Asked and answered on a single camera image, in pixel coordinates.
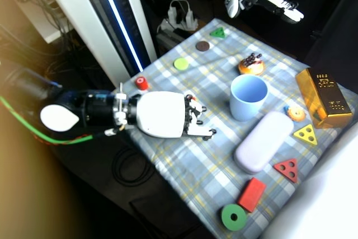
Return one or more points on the white shelf board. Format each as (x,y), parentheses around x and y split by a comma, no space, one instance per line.
(50,30)

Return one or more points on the brown sandwich cookie toy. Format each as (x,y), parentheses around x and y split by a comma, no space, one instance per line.
(202,46)

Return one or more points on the white power strip with plugs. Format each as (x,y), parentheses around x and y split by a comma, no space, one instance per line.
(190,25)

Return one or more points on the light blue plastic cup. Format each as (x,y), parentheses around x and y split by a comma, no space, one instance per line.
(243,110)

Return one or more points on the round butter cookie toy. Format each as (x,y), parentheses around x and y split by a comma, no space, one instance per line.
(296,114)

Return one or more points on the lavender glasses case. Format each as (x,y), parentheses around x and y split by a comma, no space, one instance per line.
(260,144)

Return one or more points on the yellow triangle block with holes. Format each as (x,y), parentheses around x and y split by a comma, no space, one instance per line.
(307,134)

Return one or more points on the chocolate berry cupcake toy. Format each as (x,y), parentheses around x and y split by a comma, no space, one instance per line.
(251,68)

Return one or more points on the green sandwich cookie toy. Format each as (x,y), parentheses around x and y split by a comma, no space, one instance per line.
(181,64)

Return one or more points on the red cylinder block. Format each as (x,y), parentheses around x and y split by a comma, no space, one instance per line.
(142,85)

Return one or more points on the red triangle block with holes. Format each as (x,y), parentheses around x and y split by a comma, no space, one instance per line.
(288,168)

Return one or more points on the small blue wooden block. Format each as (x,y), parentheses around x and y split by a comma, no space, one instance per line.
(286,109)

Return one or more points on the blue plaid tablecloth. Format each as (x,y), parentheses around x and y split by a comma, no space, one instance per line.
(201,166)

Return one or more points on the red rectangular block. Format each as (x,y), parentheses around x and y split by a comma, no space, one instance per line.
(251,194)

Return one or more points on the green triangle block with holes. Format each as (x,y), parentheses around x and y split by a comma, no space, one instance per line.
(219,34)

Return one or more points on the white column with blue light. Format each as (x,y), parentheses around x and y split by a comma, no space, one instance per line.
(84,20)

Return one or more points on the shiny gold bar box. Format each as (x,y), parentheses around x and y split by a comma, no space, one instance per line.
(327,96)

